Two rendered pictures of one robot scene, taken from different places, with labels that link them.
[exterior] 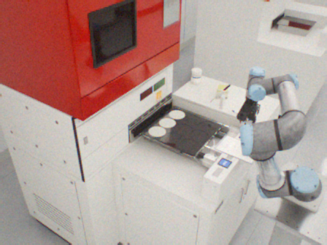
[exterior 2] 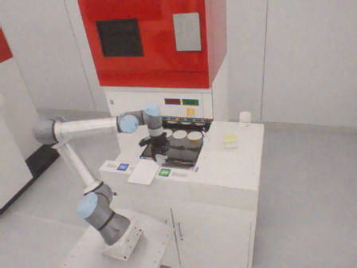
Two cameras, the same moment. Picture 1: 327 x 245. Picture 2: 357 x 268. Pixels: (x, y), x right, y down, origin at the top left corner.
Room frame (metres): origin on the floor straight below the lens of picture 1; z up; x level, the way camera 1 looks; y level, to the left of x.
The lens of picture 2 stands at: (1.31, -1.63, 1.97)
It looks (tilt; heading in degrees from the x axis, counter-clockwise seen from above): 33 degrees down; 79
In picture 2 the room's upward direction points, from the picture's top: 8 degrees counter-clockwise
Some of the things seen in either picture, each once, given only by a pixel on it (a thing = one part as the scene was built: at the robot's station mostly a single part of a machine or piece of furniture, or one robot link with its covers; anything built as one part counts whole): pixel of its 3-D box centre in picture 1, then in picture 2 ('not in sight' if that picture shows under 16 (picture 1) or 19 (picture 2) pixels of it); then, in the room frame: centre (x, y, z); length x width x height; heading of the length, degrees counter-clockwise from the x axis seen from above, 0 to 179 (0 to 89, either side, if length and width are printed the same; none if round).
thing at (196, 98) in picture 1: (225, 106); (231, 159); (1.89, -0.42, 0.89); 0.62 x 0.35 x 0.14; 56
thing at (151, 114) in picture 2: (255, 79); (152, 116); (1.46, -0.45, 1.32); 0.09 x 0.08 x 0.11; 170
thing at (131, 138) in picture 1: (152, 119); (182, 127); (1.72, 0.06, 0.89); 0.44 x 0.02 x 0.10; 146
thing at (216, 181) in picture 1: (233, 159); (146, 179); (1.36, -0.39, 0.89); 0.55 x 0.09 x 0.14; 146
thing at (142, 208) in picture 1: (198, 187); (188, 206); (1.63, -0.25, 0.41); 0.97 x 0.64 x 0.82; 146
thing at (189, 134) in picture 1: (182, 129); (175, 143); (1.62, -0.12, 0.90); 0.34 x 0.34 x 0.01; 56
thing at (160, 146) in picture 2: (251, 106); (158, 143); (1.47, -0.46, 1.16); 0.09 x 0.08 x 0.12; 147
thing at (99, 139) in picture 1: (131, 114); (158, 109); (1.58, 0.17, 1.02); 0.82 x 0.03 x 0.40; 146
